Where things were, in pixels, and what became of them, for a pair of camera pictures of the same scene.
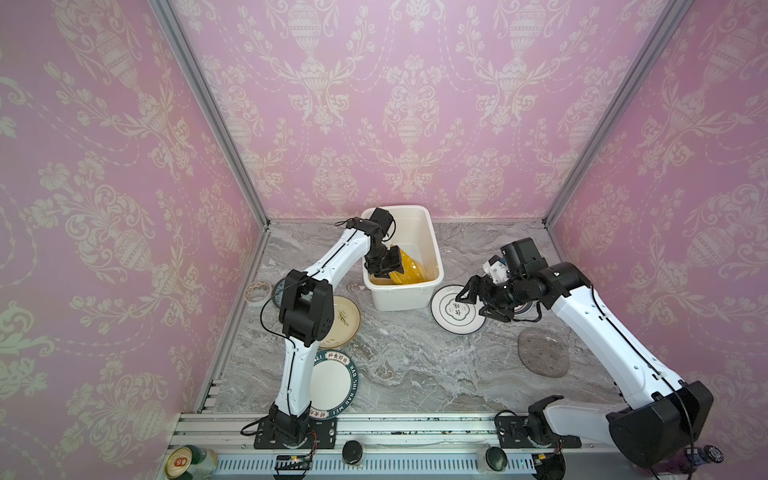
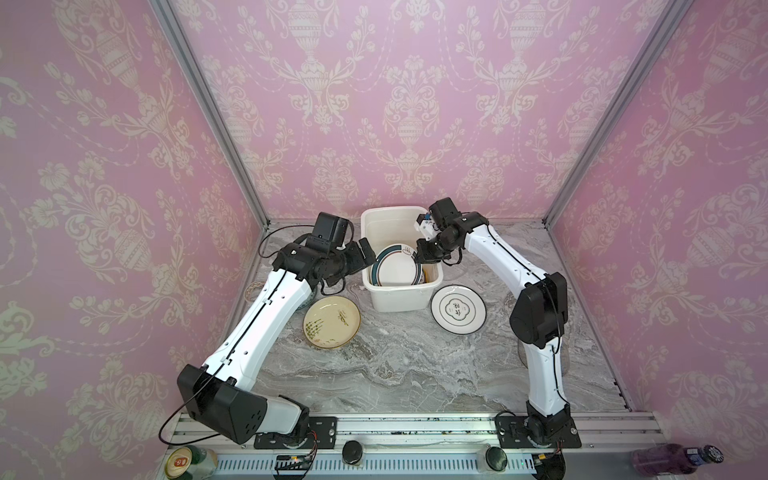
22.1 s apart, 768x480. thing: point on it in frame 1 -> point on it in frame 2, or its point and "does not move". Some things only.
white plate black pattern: (453, 316) does not move
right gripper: (489, 294) -> (428, 250)
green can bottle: (190, 462) does not move
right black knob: (496, 459) does not move
